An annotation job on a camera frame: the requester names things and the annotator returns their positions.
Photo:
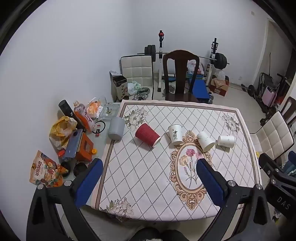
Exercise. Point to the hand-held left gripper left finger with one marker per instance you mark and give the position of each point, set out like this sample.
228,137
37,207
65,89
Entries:
89,183

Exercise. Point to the white marbled paper cup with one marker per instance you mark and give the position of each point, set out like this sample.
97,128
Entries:
205,141
226,141

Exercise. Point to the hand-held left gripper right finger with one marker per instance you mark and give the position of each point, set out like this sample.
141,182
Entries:
209,183

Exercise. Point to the black thermos bottle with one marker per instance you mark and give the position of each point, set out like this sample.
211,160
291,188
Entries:
68,110

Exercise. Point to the black round lid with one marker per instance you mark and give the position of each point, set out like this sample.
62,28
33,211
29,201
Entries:
79,168
65,166

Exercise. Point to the clear plastic bag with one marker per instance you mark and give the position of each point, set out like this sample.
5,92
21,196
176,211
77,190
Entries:
220,74

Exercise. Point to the glass pot lid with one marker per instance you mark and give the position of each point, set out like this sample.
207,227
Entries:
142,92

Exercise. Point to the barbell with black plates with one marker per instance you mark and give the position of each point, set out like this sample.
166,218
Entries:
219,60

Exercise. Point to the blue smartphone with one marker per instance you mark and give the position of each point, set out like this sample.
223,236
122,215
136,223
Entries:
72,144

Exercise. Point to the cardboard box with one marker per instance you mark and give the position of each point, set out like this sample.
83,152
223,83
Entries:
218,88

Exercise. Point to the white cup with black script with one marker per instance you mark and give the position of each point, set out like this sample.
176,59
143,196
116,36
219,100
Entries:
175,134

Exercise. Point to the white padded chair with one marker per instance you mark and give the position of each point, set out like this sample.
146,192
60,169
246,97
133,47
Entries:
136,69
270,134

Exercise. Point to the blue weight bench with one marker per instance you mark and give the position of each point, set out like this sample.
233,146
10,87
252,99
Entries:
199,88

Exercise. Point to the white squat rack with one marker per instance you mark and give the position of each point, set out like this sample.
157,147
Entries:
160,58

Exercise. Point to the red ribbed paper cup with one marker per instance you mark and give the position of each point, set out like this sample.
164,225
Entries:
147,134

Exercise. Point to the pale green cloth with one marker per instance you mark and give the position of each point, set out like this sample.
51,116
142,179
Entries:
134,87

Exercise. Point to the black stroller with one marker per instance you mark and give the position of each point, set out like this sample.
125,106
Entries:
263,81

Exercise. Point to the orange capped drink bottle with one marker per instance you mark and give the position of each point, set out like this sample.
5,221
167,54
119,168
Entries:
83,115

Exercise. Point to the yellow plastic bag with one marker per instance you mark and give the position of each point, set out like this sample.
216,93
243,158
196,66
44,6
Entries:
60,129

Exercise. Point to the orange snack packet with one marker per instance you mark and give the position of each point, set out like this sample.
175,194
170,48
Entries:
45,170

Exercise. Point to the clear plastic tray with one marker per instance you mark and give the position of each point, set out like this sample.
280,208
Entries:
110,110

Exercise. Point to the orange box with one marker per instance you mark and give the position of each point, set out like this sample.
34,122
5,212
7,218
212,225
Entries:
85,148

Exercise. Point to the floral printed tablecloth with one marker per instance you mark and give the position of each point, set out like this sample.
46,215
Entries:
148,180

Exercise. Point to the grey cup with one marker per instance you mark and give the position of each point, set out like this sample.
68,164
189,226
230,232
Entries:
116,128

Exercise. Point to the white plastic bag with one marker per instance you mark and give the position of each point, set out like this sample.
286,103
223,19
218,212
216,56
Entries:
193,67

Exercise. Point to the black dumbbell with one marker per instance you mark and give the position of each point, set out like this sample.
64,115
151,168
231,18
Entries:
248,89

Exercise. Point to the brown tea box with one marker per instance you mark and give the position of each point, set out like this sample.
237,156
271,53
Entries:
119,89

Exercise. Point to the bag of oranges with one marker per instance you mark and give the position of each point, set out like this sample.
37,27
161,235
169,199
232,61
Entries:
93,108

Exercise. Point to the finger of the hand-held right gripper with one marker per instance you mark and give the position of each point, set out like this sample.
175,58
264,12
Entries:
268,163

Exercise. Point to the dark wooden chair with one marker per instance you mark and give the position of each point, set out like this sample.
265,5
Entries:
180,69
290,109

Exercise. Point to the pink suitcase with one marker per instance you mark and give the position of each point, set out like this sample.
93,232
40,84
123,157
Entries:
269,96

